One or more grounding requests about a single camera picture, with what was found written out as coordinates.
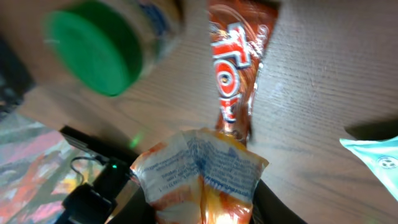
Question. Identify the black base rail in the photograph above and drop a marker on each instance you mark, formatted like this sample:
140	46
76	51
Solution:
102	173

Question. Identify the green lid jar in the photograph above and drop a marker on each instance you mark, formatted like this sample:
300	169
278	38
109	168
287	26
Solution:
110	45

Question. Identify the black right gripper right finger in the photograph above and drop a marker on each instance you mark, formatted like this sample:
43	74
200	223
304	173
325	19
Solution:
269	209

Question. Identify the mint Zappy wipes pack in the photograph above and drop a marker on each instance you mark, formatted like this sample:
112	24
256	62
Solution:
380	157

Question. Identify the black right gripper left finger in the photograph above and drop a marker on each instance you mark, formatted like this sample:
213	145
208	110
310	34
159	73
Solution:
136	211

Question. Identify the red Top chocolate bar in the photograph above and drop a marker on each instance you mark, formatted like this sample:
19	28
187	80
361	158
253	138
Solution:
240	31

